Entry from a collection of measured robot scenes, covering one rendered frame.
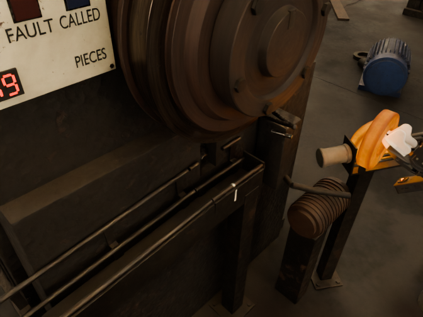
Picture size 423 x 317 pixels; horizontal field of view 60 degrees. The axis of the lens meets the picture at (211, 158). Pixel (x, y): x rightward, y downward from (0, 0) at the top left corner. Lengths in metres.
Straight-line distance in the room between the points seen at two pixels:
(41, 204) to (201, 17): 0.43
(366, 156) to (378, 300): 0.88
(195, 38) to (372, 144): 0.53
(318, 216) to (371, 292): 0.62
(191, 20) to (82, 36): 0.19
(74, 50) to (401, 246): 1.65
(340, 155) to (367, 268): 0.76
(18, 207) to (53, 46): 0.29
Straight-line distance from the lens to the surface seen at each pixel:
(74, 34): 0.66
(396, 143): 0.98
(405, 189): 1.03
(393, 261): 1.87
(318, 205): 1.21
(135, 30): 0.61
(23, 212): 0.74
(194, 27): 0.59
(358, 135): 1.17
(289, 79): 0.77
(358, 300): 1.69
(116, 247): 0.88
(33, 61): 0.65
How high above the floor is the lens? 1.37
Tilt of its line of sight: 40 degrees down
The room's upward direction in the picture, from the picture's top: 1 degrees clockwise
